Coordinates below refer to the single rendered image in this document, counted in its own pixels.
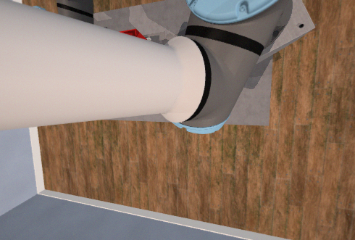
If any red crate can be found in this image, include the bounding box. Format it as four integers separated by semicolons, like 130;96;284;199
120;29;147;40

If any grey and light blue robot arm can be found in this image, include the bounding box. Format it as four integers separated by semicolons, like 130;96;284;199
0;0;292;134

